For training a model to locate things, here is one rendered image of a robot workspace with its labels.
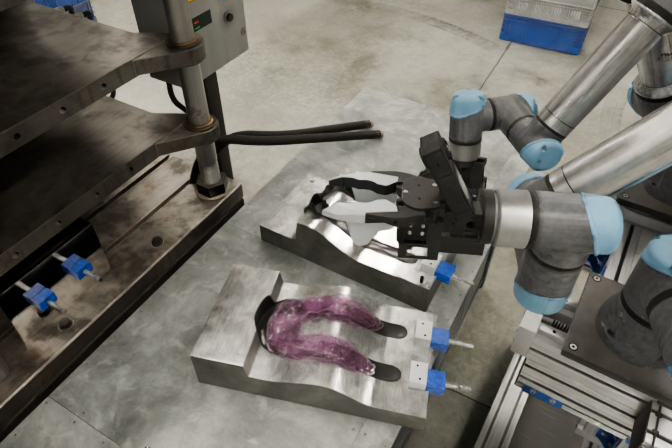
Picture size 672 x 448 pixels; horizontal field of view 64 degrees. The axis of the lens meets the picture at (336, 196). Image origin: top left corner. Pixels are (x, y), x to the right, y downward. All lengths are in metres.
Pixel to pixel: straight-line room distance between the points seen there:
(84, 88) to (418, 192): 0.89
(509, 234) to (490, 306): 1.79
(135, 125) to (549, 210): 1.23
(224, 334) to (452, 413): 1.16
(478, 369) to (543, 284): 1.53
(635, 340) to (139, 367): 1.03
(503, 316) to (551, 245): 1.76
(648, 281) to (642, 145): 0.29
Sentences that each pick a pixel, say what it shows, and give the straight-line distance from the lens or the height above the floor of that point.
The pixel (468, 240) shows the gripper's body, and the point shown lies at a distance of 0.72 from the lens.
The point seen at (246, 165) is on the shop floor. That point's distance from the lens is 3.11.
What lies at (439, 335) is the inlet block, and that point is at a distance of 1.28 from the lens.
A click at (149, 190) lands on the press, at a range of 1.81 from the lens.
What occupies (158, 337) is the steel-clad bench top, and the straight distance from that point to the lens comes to 1.41.
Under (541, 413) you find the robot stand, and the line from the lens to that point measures 2.02.
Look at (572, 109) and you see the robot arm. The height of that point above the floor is 1.34.
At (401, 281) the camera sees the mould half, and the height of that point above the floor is 0.88.
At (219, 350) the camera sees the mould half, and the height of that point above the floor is 0.91.
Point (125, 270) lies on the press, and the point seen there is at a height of 0.79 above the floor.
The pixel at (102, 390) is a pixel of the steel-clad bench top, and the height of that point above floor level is 0.80.
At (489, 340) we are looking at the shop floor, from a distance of 2.38.
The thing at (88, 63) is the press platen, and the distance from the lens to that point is 1.46.
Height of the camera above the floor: 1.92
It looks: 42 degrees down
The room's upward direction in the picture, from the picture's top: straight up
